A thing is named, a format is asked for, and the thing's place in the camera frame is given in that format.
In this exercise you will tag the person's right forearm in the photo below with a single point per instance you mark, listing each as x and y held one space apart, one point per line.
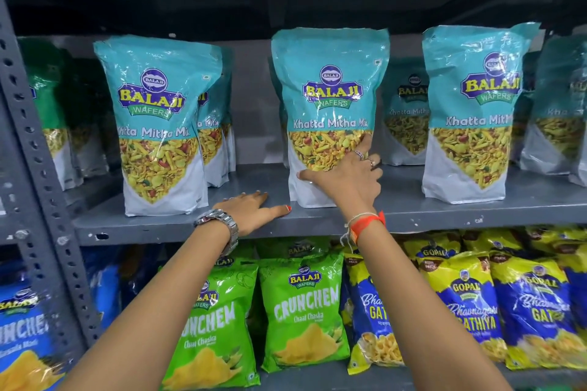
422 308

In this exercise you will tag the row of teal pouches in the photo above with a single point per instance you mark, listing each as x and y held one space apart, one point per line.
156 97

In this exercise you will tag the person's left thumb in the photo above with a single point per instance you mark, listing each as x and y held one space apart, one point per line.
279 211

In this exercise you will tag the green chip bag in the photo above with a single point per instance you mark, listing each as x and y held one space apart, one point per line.
302 308
293 248
215 326
235 258

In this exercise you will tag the white thread wristband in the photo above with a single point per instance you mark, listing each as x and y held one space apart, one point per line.
351 224

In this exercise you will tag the blue chip bag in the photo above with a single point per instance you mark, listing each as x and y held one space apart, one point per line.
103 285
23 326

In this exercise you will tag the orange wristband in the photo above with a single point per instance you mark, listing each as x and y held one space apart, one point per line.
372 220

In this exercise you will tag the row of blue yellow bags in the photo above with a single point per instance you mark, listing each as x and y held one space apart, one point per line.
463 308

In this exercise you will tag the person's right thumb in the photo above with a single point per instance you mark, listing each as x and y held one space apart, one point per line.
308 175

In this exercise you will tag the green snack pouch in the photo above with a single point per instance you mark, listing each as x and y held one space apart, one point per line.
89 129
43 83

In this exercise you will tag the gray perforated rack upright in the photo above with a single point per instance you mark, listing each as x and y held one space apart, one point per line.
41 166

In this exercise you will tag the person's right hand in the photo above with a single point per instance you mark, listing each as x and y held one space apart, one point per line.
351 187

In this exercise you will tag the person's left forearm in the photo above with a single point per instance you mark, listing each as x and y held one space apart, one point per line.
151 313

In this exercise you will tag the teal snack pouch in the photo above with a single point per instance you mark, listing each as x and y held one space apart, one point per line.
328 83

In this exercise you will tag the person's left hand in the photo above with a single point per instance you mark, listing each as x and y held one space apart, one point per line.
250 214

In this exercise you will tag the silver metal wristwatch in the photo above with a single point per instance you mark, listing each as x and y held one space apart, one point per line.
224 223

